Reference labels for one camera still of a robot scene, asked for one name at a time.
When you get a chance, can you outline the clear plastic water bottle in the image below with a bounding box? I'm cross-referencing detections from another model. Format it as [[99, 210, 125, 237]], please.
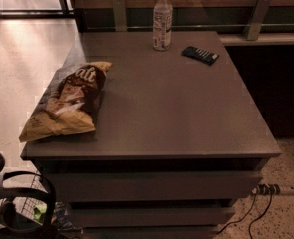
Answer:
[[153, 0, 173, 51]]

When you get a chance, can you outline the black power cable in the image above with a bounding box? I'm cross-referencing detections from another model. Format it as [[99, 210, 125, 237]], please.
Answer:
[[215, 192, 258, 236], [247, 193, 274, 239]]

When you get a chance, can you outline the dark blue rxbar wrapper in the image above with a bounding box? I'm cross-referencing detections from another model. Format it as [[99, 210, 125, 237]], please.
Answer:
[[182, 46, 219, 65]]

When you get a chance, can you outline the metal bracket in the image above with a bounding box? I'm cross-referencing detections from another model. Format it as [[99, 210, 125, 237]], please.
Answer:
[[112, 0, 127, 32], [243, 0, 272, 41]]

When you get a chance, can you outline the wire mesh basket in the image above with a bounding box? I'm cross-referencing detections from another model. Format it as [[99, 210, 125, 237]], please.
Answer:
[[14, 174, 51, 224]]

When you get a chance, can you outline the left metal bracket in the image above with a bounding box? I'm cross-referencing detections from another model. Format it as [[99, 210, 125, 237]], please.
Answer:
[[112, 0, 127, 32]]

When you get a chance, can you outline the metal rail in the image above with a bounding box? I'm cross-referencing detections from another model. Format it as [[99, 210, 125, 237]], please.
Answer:
[[81, 23, 294, 33]]

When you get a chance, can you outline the brown yellow chip bag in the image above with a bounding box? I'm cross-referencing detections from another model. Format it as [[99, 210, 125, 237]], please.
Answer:
[[19, 61, 112, 142]]

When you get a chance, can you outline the right metal bracket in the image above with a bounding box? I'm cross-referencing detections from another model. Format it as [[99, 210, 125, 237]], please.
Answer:
[[243, 0, 272, 41]]

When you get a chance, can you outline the white power strip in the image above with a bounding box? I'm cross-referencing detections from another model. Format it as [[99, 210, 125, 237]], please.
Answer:
[[252, 184, 294, 196]]

